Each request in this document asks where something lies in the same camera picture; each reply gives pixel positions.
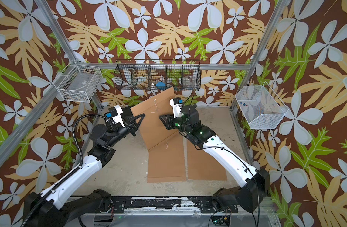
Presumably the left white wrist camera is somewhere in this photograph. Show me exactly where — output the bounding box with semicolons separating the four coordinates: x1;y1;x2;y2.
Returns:
105;105;125;128

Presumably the white mesh basket right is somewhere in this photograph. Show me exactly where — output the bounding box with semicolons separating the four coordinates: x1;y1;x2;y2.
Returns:
235;84;289;130

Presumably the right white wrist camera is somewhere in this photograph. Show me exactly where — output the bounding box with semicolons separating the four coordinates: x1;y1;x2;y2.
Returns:
170;97;183;118

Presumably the black wire basket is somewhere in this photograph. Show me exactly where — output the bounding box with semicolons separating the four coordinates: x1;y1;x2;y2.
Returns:
113;59;202;91

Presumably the blue object in basket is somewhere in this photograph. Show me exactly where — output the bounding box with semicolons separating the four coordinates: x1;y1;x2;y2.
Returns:
155;81;167;91

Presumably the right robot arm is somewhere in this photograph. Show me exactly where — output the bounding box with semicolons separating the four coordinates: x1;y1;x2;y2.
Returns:
159;104;269;213

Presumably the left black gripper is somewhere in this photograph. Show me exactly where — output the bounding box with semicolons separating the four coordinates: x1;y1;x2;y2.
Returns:
106;113;142;149

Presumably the brown file bag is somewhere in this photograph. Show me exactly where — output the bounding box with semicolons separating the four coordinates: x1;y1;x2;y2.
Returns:
187;141;227;181
131;88;175;150
147;133;187;183

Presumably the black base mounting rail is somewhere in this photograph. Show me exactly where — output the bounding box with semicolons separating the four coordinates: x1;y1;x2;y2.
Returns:
86;195;239;214

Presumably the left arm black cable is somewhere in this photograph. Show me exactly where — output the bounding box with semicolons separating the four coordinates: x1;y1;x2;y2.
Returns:
20;114;109;227

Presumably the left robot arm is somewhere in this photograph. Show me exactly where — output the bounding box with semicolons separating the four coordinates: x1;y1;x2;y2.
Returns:
21;113;145;227

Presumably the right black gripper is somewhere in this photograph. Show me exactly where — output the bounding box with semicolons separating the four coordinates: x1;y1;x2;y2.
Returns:
159;114;194;136

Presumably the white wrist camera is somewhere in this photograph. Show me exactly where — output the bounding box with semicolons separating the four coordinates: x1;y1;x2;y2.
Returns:
170;97;183;118
105;105;125;128

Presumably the white wire basket left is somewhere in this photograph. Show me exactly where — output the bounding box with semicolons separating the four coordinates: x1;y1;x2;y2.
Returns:
54;64;102;103

